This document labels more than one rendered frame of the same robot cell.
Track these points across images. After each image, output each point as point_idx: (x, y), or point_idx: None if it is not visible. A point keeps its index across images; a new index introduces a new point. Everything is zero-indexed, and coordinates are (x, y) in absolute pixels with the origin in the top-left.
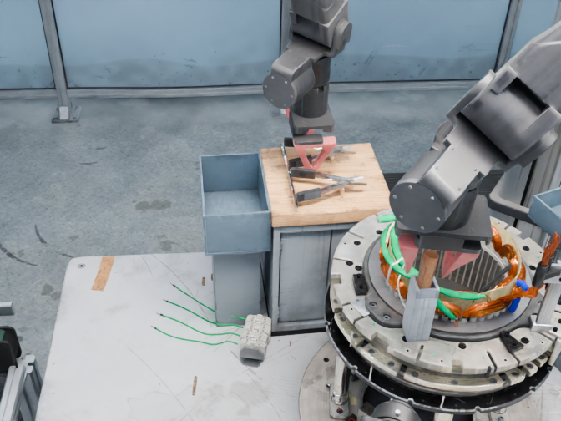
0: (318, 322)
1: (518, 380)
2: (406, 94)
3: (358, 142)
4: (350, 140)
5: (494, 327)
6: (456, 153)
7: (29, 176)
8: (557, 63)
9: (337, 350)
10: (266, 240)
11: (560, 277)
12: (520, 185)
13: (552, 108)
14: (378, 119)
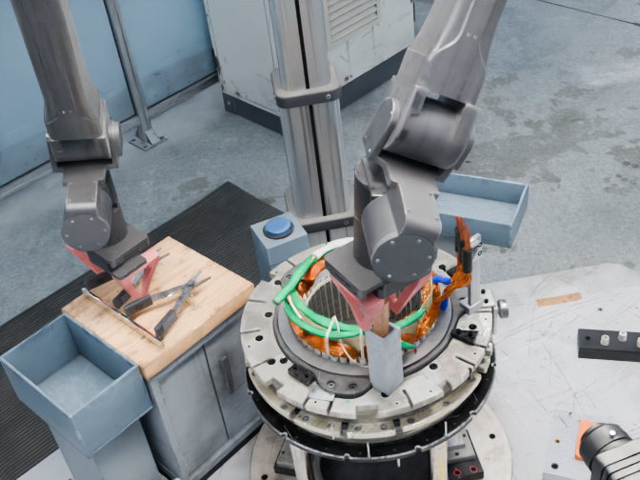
0: (226, 447)
1: (488, 365)
2: (55, 174)
3: (42, 250)
4: (31, 254)
5: (443, 331)
6: (408, 189)
7: None
8: (456, 63)
9: (316, 451)
10: (145, 398)
11: (478, 252)
12: (315, 196)
13: (469, 104)
14: (45, 215)
